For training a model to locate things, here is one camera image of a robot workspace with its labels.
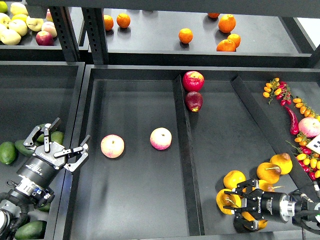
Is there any dark red apple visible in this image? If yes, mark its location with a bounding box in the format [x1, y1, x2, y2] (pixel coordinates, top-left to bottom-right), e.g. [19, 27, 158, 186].
[184, 91, 203, 113]

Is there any yellow pear under arm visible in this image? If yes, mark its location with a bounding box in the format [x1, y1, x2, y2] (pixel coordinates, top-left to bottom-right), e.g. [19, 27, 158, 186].
[244, 179, 284, 193]

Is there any red apple on shelf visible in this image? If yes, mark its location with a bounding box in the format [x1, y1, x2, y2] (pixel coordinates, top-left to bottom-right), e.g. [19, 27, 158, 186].
[35, 31, 54, 46]

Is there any bright red apple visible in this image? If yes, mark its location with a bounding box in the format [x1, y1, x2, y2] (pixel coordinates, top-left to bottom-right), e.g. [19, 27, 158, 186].
[182, 71, 205, 92]

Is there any pink apple right bin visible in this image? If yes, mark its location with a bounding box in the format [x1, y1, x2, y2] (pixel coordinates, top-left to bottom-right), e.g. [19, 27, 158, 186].
[298, 117, 320, 138]

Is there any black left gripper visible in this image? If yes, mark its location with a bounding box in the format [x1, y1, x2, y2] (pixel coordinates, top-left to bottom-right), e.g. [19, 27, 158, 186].
[16, 117, 92, 190]

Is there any orange tomato bunch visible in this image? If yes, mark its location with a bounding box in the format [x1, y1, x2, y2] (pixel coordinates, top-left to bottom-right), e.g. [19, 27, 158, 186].
[292, 97, 320, 121]

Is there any bright green lime avocado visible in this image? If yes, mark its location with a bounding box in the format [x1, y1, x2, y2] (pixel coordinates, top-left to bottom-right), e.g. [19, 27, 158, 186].
[0, 141, 17, 165]

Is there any yellow lemon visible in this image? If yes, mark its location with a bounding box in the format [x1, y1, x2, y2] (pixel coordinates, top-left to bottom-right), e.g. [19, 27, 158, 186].
[11, 13, 28, 23]

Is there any yellow orange pear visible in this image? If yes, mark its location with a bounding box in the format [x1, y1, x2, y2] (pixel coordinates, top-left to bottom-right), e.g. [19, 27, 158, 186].
[216, 188, 242, 215]

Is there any dark green avocado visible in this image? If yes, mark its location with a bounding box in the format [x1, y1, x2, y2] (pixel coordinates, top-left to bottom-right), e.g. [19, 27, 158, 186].
[37, 203, 51, 213]

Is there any cherry tomato bunch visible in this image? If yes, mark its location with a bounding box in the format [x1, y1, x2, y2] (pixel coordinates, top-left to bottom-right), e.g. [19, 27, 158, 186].
[286, 132, 320, 181]
[262, 77, 292, 106]

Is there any cherry tomato bunch bottom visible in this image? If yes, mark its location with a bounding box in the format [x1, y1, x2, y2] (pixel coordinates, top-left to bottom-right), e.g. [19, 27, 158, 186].
[286, 132, 320, 181]

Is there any yellow pear bottom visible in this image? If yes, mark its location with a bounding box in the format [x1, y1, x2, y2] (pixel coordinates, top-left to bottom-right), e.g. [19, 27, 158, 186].
[241, 212, 268, 230]

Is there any pale yellow apple front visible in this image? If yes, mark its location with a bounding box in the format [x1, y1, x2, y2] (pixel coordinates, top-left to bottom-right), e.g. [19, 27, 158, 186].
[0, 29, 22, 46]

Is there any yellow pear with brown top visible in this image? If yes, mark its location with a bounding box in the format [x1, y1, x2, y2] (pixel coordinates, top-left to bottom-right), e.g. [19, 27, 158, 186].
[269, 152, 293, 175]

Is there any pink apple centre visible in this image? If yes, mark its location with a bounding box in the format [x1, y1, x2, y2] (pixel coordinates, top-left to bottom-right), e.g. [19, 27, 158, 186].
[149, 127, 172, 151]

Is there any cherry tomato bunch top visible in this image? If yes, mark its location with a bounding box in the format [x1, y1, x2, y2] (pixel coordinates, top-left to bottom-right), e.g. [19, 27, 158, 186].
[262, 77, 292, 106]

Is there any black perforated shelf post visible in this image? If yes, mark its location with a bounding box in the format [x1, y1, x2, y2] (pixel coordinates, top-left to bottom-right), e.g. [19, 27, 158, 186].
[81, 7, 109, 65]

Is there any red chili pepper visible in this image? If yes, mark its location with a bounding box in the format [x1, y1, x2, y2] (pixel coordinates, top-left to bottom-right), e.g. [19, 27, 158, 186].
[284, 106, 299, 136]

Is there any dark avocado middle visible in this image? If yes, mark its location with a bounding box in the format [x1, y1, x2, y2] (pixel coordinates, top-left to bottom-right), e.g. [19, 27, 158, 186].
[14, 139, 34, 157]

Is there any yellow pear left of pile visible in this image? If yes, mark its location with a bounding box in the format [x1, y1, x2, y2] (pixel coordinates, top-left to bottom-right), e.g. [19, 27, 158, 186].
[223, 170, 247, 190]

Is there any pink apple left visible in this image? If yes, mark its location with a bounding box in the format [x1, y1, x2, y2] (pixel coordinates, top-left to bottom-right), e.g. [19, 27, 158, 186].
[100, 134, 125, 159]

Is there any pink apple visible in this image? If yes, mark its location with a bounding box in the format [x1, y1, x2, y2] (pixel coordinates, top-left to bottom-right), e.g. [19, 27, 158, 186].
[149, 127, 172, 151]
[100, 134, 125, 159]

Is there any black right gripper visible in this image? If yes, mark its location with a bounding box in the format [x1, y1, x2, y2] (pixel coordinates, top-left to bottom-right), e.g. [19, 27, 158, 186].
[223, 178, 295, 231]

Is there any green avocado right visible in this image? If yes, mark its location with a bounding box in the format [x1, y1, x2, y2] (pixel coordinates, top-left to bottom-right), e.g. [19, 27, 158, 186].
[50, 131, 65, 145]

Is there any white label card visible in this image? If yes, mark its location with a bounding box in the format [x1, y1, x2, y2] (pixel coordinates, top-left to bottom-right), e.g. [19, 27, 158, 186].
[306, 135, 320, 154]

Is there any pale apple left edge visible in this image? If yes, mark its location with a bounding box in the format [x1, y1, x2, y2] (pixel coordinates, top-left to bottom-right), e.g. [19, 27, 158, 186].
[0, 12, 11, 26]

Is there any yellow pear of pile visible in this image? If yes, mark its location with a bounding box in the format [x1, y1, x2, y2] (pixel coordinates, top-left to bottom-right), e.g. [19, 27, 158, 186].
[223, 170, 247, 190]
[256, 162, 282, 184]

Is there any pale yellow apple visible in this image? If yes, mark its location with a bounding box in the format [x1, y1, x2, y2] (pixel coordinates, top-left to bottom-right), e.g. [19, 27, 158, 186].
[8, 19, 28, 37]
[0, 29, 22, 46]

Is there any black upper left shelf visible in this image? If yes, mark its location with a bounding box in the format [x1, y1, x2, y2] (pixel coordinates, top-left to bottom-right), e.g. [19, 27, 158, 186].
[0, 6, 86, 62]

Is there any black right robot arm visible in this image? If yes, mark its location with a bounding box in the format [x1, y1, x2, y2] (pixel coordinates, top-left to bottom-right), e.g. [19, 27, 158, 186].
[216, 178, 320, 235]

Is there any pink peach on shelf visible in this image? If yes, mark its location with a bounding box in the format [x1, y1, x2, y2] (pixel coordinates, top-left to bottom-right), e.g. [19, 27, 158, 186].
[41, 21, 58, 38]

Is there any yellow apple with stem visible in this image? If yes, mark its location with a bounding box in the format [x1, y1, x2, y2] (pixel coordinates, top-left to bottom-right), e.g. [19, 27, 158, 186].
[25, 16, 44, 32]

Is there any yellow pear middle of pile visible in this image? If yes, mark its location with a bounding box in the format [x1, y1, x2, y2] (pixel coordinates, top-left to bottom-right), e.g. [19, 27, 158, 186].
[256, 162, 282, 184]

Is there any avocado bottom right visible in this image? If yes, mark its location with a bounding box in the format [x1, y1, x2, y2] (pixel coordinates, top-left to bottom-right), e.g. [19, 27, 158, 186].
[14, 220, 47, 240]

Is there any green avocado top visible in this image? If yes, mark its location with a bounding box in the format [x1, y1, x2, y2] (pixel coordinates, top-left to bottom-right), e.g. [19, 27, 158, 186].
[35, 123, 55, 143]

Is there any black centre divided tray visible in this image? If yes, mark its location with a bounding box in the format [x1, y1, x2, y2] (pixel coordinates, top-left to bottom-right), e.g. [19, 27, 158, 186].
[67, 65, 320, 240]

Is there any black left tray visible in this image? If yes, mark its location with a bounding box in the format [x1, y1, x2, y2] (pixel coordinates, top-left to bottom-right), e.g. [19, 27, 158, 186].
[0, 61, 85, 240]

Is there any pale yellow apple middle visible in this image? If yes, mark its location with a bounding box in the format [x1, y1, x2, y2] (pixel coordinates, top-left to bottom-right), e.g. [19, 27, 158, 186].
[8, 19, 28, 37]

